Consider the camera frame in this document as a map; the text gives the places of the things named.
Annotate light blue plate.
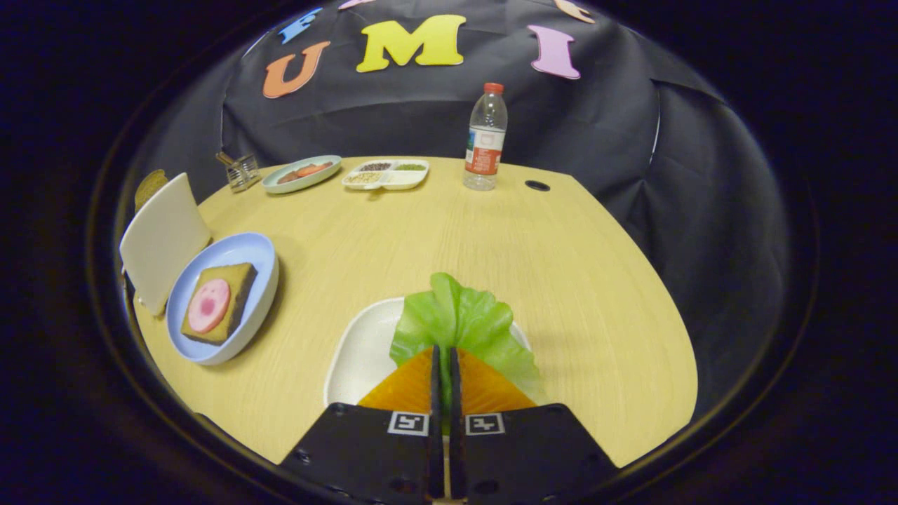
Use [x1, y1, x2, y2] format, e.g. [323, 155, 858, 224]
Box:
[166, 232, 279, 365]

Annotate pink toy ham slice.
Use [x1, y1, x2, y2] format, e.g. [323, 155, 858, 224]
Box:
[187, 278, 232, 334]

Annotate green toy lettuce leaf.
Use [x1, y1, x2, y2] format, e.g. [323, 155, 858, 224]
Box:
[390, 272, 548, 436]

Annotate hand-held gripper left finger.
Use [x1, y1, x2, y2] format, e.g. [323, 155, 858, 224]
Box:
[279, 344, 446, 503]

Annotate clear glass utensil holder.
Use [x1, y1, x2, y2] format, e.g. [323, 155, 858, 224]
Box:
[216, 151, 261, 194]

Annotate brown bread slice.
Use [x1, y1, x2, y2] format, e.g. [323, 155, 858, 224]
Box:
[135, 169, 169, 211]

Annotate white toaster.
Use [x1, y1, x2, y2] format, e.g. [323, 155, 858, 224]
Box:
[119, 173, 212, 316]

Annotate white divided condiment tray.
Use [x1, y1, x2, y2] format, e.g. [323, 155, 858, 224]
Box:
[342, 159, 429, 191]

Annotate teal plate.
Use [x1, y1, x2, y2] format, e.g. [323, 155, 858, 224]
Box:
[262, 155, 342, 194]

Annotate black backdrop cloth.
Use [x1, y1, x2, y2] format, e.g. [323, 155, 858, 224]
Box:
[133, 0, 790, 422]

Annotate yellow-topped toy bread slice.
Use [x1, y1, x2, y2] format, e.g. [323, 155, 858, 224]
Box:
[181, 263, 257, 346]

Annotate clear red-capped water bottle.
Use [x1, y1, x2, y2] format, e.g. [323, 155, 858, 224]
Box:
[463, 83, 508, 191]

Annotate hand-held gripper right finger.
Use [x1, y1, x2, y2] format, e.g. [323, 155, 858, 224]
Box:
[449, 346, 622, 503]

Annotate white square plate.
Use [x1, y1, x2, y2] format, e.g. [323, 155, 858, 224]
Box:
[323, 297, 530, 408]

